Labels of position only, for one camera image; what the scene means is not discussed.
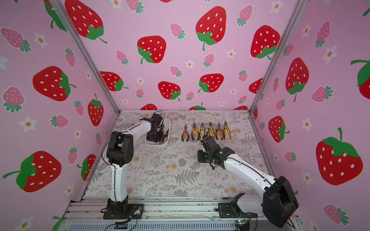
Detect orange black Greener pliers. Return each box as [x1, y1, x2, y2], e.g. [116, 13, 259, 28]
[215, 122, 225, 140]

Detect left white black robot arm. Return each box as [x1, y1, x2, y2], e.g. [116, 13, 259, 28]
[106, 113, 164, 203]

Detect white plastic storage box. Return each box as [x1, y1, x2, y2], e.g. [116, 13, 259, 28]
[145, 118, 171, 148]

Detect yellow striped needle-nose pliers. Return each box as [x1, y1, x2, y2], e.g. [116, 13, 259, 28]
[200, 122, 208, 140]

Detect yellow black diagonal pliers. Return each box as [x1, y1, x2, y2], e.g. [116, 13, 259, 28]
[191, 122, 200, 141]

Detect yellow black combination pliers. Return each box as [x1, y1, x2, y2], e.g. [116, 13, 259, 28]
[224, 121, 232, 140]

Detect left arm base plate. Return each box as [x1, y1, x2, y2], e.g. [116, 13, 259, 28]
[103, 204, 144, 220]

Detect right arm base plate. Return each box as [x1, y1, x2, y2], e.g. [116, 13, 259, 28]
[215, 203, 258, 218]

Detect yellow grey needle-nose pliers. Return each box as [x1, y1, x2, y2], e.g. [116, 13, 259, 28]
[161, 130, 169, 143]

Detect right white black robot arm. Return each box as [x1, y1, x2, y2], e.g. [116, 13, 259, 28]
[198, 136, 299, 228]

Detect yellow black flat-nose pliers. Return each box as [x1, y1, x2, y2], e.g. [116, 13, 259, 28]
[208, 122, 215, 138]

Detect small orange black pliers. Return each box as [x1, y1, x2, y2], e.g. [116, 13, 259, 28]
[181, 124, 189, 142]

